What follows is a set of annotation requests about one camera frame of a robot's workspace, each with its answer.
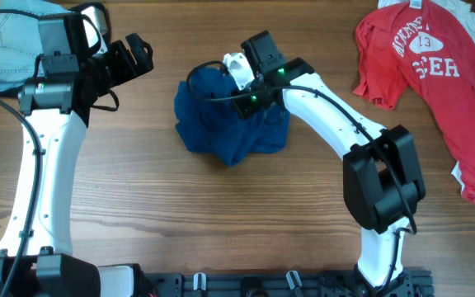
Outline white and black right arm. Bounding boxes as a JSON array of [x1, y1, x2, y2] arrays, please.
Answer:
[[223, 31, 426, 296]]

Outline folded black garment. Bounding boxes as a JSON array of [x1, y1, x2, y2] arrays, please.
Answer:
[[0, 0, 109, 92]]

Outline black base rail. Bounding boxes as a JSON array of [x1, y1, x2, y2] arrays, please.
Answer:
[[142, 270, 435, 297]]

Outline blue t-shirt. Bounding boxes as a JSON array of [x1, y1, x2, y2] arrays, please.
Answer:
[[174, 81, 290, 166]]

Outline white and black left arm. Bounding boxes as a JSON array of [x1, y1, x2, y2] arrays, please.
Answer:
[[0, 12, 157, 296]]

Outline red printed t-shirt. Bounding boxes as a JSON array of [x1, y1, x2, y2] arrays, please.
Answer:
[[354, 1, 475, 203]]

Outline folded light blue jeans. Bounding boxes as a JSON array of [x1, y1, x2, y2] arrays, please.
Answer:
[[0, 0, 69, 92]]

